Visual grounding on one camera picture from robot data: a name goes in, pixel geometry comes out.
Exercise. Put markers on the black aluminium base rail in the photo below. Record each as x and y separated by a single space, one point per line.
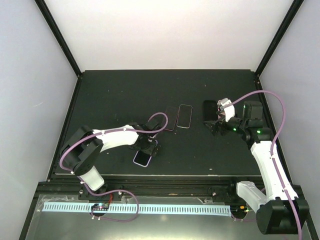
216 189

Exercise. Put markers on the electronics board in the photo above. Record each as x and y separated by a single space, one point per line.
100 207
239 209

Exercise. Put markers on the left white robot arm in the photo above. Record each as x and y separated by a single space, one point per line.
80 152

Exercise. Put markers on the light blue cable duct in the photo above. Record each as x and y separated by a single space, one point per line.
151 209

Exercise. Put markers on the left electronics board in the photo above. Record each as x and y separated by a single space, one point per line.
100 207

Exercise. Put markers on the right electronics board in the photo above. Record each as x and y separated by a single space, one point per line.
239 209

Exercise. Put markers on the phone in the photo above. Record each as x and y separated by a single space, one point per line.
143 159

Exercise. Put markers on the black smartphone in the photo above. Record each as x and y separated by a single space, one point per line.
184 116

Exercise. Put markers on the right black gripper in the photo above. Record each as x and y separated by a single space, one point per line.
214 124

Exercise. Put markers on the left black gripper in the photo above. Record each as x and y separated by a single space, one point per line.
150 150

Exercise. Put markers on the left frame post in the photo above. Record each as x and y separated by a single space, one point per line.
46 13

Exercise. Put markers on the frame post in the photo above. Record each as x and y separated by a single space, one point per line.
282 29
46 13

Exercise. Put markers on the right frame post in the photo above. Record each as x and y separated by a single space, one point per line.
282 29

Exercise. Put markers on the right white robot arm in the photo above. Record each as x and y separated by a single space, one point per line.
278 209

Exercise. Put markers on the pink edged smartphone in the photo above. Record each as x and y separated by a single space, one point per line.
172 115

